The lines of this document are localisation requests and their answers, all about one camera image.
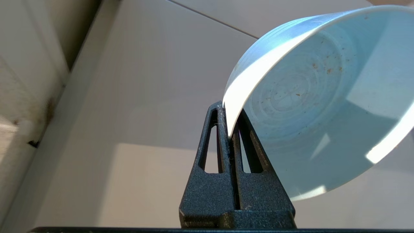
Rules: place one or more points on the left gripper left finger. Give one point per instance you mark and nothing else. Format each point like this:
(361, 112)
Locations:
(207, 194)

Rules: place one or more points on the light blue plastic bowl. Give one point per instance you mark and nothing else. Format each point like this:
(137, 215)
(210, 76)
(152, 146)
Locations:
(323, 97)

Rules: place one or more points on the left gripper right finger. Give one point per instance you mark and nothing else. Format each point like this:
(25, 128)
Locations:
(262, 194)

